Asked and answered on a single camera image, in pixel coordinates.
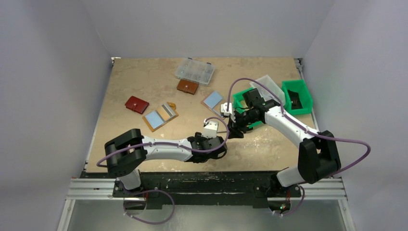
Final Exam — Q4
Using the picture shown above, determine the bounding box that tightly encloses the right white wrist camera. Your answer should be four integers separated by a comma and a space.
220, 103, 233, 117

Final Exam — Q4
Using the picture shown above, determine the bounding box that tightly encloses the green bin with black item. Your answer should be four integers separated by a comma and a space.
281, 79, 313, 116

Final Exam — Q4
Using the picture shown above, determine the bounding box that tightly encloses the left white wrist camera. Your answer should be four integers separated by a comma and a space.
202, 120, 219, 139

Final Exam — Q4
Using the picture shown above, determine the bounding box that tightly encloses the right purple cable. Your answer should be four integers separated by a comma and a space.
227, 78, 372, 218

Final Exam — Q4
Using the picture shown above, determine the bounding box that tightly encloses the open orange card holder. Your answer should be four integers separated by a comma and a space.
142, 102, 179, 132

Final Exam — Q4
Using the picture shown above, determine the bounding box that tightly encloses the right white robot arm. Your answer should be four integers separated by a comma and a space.
220, 89, 341, 190

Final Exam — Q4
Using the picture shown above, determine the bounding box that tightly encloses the open pink card holder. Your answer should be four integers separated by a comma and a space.
201, 91, 227, 118

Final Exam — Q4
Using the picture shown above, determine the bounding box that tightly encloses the clear plastic organizer box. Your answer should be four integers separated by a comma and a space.
175, 58, 216, 86

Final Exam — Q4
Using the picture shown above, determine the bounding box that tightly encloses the red leather card holder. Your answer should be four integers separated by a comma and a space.
125, 96, 149, 115

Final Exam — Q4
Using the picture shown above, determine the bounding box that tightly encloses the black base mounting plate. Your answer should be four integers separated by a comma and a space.
79, 171, 311, 211

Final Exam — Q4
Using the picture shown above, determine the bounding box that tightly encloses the white plastic bin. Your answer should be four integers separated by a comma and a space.
249, 75, 286, 105

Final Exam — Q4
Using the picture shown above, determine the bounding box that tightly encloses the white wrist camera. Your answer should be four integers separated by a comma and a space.
220, 103, 233, 117
202, 120, 219, 139

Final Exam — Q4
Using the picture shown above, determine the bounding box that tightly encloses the green bin with yellow items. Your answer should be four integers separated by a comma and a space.
233, 88, 262, 130

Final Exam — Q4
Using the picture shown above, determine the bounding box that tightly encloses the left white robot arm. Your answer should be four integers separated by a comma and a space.
97, 128, 228, 190

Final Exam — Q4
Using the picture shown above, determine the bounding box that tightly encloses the brown leather card holder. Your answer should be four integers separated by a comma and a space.
176, 79, 199, 95

